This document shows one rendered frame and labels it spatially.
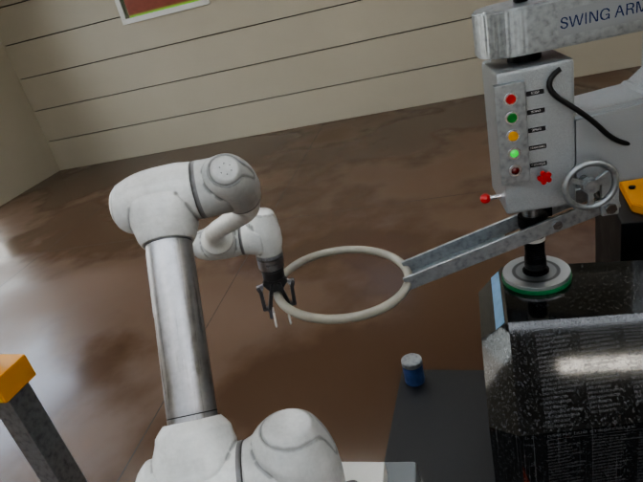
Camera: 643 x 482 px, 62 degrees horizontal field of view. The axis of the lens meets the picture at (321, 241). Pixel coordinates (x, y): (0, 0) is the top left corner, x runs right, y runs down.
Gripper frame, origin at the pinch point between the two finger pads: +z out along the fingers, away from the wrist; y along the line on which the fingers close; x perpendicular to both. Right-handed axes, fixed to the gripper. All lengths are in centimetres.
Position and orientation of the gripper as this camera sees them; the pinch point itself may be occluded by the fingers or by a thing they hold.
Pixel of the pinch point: (281, 316)
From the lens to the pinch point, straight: 192.4
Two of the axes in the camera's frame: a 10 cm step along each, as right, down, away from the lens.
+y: 9.7, -2.0, 1.0
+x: -1.8, -4.3, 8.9
